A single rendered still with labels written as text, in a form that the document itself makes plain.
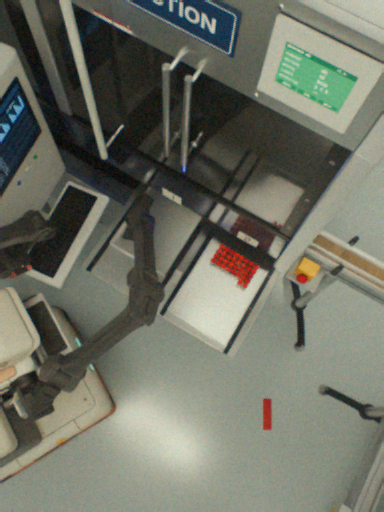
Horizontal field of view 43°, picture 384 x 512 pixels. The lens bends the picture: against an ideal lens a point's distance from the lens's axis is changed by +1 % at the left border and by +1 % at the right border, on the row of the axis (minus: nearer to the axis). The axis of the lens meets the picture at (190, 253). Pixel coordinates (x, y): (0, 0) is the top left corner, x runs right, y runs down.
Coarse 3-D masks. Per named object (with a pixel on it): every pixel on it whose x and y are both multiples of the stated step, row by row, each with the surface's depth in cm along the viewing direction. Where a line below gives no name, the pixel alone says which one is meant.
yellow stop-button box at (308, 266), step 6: (306, 258) 185; (312, 258) 185; (300, 264) 184; (306, 264) 184; (312, 264) 184; (318, 264) 184; (300, 270) 184; (306, 270) 183; (312, 270) 183; (306, 276) 185; (312, 276) 183
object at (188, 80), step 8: (200, 72) 116; (184, 80) 112; (192, 80) 112; (184, 88) 115; (192, 88) 115; (184, 96) 118; (184, 104) 120; (184, 112) 123; (184, 120) 127; (184, 128) 130; (184, 136) 134; (184, 144) 138; (192, 144) 148; (184, 152) 142; (184, 160) 146
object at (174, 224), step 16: (144, 192) 203; (160, 192) 207; (160, 208) 205; (176, 208) 205; (160, 224) 202; (176, 224) 203; (192, 224) 203; (112, 240) 197; (128, 240) 200; (160, 240) 200; (176, 240) 200; (160, 256) 198; (176, 256) 195; (160, 272) 193
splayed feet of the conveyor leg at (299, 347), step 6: (294, 288) 275; (294, 294) 274; (300, 294) 274; (294, 300) 272; (294, 306) 271; (306, 306) 271; (300, 312) 270; (300, 318) 270; (300, 324) 270; (300, 330) 270; (300, 336) 270; (300, 342) 270; (294, 348) 276; (300, 348) 275
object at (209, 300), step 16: (208, 256) 199; (192, 272) 195; (208, 272) 197; (256, 272) 198; (192, 288) 194; (208, 288) 195; (224, 288) 195; (256, 288) 196; (176, 304) 192; (192, 304) 192; (208, 304) 193; (224, 304) 193; (240, 304) 193; (192, 320) 191; (208, 320) 191; (224, 320) 191; (224, 336) 189
